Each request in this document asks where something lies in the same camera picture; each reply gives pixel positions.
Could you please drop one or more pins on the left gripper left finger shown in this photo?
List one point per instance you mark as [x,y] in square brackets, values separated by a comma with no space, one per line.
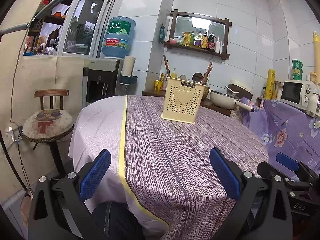
[58,209]

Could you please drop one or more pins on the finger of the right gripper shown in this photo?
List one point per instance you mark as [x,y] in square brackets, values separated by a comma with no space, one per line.
[267,171]
[286,161]

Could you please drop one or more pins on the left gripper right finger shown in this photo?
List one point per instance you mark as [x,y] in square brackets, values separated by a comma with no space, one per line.
[261,210]

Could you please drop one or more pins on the brown wooden chopstick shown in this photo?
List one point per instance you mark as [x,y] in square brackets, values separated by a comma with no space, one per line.
[210,64]
[208,75]
[167,66]

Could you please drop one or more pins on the all steel spoon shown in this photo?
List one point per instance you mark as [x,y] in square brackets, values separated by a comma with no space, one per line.
[183,77]

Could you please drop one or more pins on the steel spoon wooden handle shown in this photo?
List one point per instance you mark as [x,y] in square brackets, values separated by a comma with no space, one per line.
[197,78]

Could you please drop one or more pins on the purple floral cloth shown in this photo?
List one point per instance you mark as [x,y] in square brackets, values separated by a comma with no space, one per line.
[283,128]

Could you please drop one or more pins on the blue jeans leg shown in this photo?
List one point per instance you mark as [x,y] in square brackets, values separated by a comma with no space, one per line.
[116,221]

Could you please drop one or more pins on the white microwave oven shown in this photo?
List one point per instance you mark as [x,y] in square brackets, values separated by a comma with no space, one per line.
[297,93]

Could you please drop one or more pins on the cream frying pan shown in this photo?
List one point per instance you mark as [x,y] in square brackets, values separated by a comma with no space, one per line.
[227,101]

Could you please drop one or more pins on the yellow roll package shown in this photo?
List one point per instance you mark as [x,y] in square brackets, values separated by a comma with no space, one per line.
[269,84]

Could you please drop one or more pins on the round wooden cushioned chair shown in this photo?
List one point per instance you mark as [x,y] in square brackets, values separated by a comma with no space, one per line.
[50,124]

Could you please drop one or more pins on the woven brown basin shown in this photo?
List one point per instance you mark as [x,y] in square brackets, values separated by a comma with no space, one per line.
[205,92]

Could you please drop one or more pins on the purple striped tablecloth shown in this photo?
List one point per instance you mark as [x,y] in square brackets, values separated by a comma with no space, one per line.
[161,168]

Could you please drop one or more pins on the cream plastic utensil holder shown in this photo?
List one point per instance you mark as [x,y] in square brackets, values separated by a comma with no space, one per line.
[182,100]

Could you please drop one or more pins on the yellow soap dispenser bottle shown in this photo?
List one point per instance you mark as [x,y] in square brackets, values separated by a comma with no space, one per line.
[173,74]

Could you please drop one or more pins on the yellow mug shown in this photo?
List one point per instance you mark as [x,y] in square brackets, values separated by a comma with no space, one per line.
[158,86]

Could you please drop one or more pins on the dark sauce bottle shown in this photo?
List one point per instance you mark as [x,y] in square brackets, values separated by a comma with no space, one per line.
[211,41]

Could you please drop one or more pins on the water dispenser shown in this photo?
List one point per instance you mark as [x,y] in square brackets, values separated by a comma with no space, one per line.
[103,77]

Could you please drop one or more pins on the yellow oil bottle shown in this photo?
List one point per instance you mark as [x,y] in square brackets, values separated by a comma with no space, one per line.
[204,41]

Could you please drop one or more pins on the beige cloth cover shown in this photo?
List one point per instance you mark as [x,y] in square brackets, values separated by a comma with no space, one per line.
[35,83]

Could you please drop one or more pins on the dark wooden framed mirror shelf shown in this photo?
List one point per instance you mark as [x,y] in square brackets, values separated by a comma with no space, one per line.
[187,28]

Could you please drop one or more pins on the blue water bottle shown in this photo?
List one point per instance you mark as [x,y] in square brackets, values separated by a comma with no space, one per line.
[118,38]

